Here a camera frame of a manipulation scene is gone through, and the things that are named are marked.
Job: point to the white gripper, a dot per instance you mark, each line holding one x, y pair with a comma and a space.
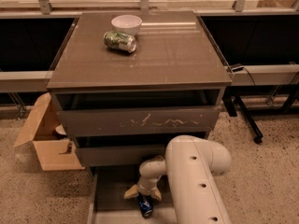
146, 189

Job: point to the blue pepsi can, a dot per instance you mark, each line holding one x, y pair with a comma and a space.
145, 205

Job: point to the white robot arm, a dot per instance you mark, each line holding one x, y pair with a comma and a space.
189, 163

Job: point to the grey bottom drawer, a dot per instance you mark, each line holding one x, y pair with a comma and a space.
109, 207

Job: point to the grey drawer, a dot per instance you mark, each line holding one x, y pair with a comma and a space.
109, 207
93, 151
138, 112

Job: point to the grey middle drawer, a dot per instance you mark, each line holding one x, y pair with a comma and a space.
93, 151

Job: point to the grey top drawer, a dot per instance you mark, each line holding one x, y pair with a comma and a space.
138, 112

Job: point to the grey drawer cabinet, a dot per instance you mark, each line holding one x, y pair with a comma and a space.
173, 53

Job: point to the green soda can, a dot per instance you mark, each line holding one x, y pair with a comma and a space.
120, 41

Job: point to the open cardboard box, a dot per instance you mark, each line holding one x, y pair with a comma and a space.
42, 129

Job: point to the black wheeled stand leg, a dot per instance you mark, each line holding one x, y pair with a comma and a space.
230, 103

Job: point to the white bowl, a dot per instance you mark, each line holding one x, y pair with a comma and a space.
128, 24

